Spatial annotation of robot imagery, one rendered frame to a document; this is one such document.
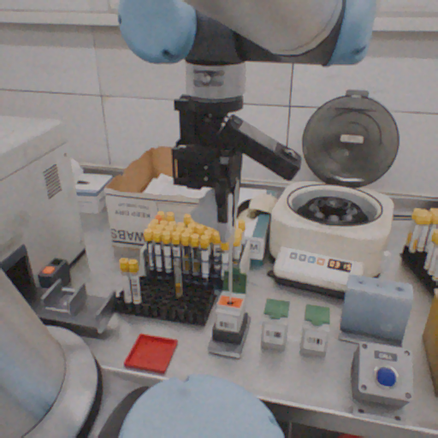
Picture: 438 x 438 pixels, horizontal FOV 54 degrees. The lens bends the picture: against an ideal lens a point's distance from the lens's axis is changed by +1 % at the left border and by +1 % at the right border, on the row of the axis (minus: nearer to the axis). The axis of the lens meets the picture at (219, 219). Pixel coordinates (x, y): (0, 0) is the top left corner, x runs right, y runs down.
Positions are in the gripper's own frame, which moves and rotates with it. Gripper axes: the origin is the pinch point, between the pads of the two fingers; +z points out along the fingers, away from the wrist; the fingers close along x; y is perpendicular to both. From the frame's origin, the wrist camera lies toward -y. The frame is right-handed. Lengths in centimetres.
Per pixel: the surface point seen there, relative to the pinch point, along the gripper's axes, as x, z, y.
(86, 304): 2.8, 16.6, 24.8
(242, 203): -38.6, 14.2, 6.4
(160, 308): -1.5, 18.2, 12.9
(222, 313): 1.9, 13.7, 0.5
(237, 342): 2.4, 18.8, -2.1
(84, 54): -55, -16, 54
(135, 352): 7.5, 20.4, 13.7
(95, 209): -35, 19, 45
